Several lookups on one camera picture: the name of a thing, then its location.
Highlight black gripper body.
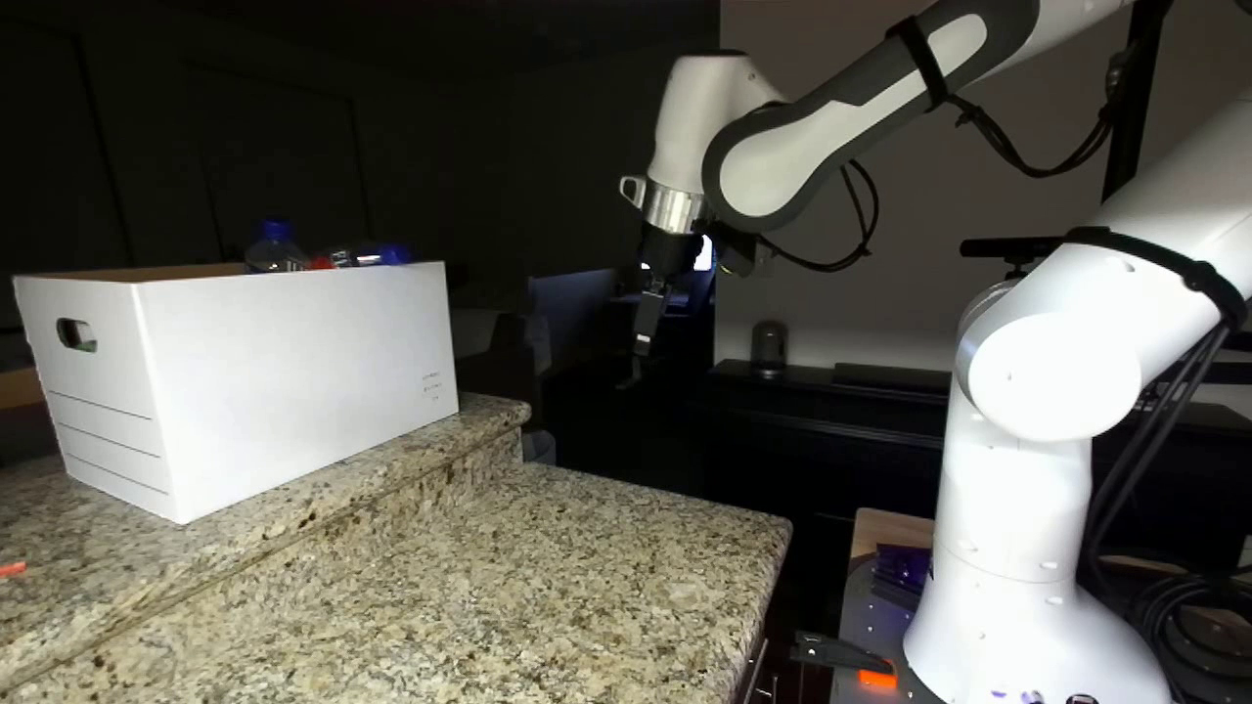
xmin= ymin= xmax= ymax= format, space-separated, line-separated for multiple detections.
xmin=634 ymin=236 xmax=724 ymax=302

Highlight white cardboard box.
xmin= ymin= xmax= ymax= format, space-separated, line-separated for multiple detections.
xmin=8 ymin=258 xmax=465 ymax=526

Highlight small dark speaker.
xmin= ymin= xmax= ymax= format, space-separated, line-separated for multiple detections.
xmin=752 ymin=316 xmax=792 ymax=382

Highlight black low cabinet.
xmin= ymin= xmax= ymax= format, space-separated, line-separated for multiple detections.
xmin=700 ymin=357 xmax=1252 ymax=616

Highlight black vertical pole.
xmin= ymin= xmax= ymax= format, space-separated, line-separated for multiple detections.
xmin=1097 ymin=0 xmax=1174 ymax=203

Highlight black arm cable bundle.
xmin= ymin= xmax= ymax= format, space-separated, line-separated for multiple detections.
xmin=752 ymin=45 xmax=1142 ymax=277

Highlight black floor cables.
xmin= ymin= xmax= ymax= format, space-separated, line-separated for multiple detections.
xmin=1117 ymin=555 xmax=1252 ymax=704

